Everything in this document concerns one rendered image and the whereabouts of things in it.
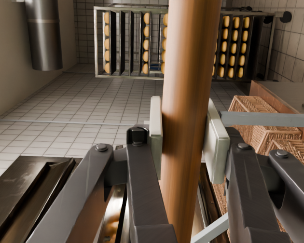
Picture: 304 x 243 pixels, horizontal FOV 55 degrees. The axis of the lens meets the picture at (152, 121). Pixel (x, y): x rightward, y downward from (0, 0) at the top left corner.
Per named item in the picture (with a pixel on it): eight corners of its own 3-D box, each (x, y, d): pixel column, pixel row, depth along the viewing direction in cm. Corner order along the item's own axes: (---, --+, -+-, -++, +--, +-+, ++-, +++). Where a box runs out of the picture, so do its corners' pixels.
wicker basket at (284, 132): (282, 226, 137) (223, 224, 138) (247, 167, 190) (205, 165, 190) (304, 131, 120) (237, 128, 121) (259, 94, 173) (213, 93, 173)
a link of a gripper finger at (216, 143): (216, 137, 16) (230, 138, 16) (201, 97, 22) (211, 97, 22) (210, 184, 17) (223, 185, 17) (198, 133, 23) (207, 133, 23)
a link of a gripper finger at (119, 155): (147, 189, 15) (89, 187, 15) (149, 144, 20) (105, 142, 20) (148, 164, 14) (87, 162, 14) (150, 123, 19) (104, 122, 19)
